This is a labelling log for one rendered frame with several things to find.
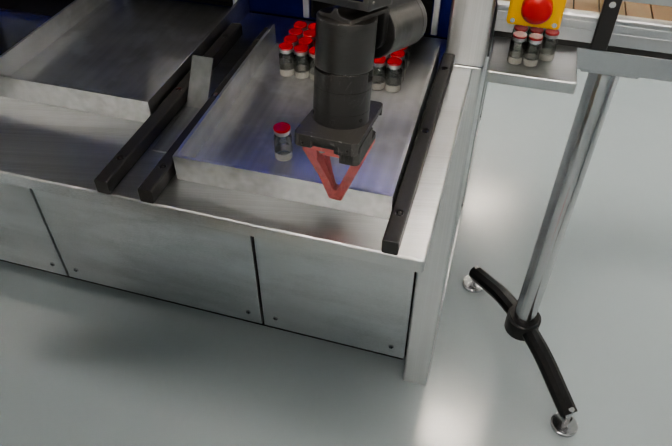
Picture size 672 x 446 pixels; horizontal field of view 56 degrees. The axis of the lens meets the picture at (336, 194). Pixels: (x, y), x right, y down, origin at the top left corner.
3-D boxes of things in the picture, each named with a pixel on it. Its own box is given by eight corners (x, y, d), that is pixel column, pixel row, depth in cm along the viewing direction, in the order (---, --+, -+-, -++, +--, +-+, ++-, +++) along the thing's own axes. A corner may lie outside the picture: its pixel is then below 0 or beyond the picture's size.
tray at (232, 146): (273, 43, 100) (272, 22, 97) (437, 66, 95) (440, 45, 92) (177, 179, 75) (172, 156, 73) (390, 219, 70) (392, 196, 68)
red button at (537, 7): (519, 12, 87) (525, -16, 84) (549, 16, 86) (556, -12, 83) (517, 25, 84) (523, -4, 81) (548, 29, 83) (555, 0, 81)
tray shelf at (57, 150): (93, -1, 116) (90, -11, 114) (477, 53, 101) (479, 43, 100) (-113, 157, 81) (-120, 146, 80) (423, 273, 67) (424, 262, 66)
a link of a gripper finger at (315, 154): (376, 183, 72) (384, 109, 67) (359, 216, 67) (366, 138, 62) (320, 171, 74) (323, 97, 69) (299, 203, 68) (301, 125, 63)
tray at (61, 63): (114, -8, 113) (110, -27, 111) (249, 11, 108) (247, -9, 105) (-13, 93, 89) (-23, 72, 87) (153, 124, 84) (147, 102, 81)
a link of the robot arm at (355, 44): (303, 3, 57) (353, 18, 54) (351, -11, 62) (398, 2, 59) (302, 74, 61) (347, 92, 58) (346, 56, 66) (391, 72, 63)
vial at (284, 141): (277, 150, 79) (275, 122, 76) (294, 152, 79) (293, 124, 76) (273, 161, 78) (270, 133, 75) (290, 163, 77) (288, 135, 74)
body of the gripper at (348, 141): (382, 118, 68) (389, 52, 64) (356, 162, 60) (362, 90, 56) (325, 107, 70) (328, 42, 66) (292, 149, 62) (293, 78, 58)
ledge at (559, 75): (494, 38, 105) (496, 27, 104) (575, 48, 102) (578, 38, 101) (484, 81, 95) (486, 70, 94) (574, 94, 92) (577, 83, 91)
